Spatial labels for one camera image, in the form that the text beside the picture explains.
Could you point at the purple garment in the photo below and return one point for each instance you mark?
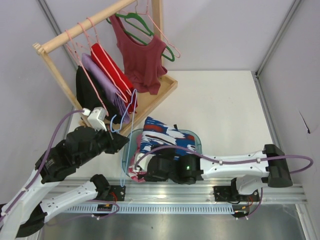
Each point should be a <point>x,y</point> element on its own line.
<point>111,91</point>

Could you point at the pink hanger with black garment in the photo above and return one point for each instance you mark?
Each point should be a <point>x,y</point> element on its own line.
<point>75,53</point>

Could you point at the aluminium mounting rail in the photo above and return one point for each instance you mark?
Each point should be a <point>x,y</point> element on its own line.
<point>200,193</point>

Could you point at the maroon tank top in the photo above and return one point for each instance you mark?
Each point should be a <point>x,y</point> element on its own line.
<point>142,63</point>

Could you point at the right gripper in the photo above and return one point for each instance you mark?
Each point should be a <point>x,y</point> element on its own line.
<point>152,170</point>

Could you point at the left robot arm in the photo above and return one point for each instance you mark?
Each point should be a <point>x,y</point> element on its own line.
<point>30,210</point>

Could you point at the pink empty wire hanger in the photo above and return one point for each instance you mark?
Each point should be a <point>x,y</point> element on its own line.
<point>150,24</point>

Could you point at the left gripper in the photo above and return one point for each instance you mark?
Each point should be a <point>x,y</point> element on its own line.
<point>110,141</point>

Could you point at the white slotted cable duct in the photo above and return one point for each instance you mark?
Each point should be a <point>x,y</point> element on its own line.
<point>136,208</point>

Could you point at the pink hanger with purple garment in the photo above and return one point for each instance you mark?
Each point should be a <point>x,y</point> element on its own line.
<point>100,65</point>

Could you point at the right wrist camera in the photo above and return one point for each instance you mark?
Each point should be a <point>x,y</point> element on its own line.
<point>141,166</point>

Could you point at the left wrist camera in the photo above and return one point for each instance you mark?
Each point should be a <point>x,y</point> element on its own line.
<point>95,118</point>

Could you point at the wooden clothes rack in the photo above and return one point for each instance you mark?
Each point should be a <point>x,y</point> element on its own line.
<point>147,102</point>

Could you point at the light blue wire hanger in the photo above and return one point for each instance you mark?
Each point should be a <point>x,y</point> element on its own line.
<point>133,101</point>

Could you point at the teal plastic basket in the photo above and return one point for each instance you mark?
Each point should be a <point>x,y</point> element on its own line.
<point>134,148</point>

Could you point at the black garment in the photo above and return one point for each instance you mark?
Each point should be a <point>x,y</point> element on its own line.
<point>86,96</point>

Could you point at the blue patterned trousers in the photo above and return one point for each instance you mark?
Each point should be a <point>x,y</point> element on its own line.
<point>156,134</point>

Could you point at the pink hanger with red garment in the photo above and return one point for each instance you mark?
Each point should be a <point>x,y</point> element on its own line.
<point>110,62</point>

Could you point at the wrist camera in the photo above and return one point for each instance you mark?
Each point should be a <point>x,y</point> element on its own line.
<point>95,118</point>
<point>141,166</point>

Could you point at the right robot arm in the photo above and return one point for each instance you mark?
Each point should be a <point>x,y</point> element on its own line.
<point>248,172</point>

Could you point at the red garment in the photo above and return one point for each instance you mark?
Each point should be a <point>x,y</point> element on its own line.
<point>112,72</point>

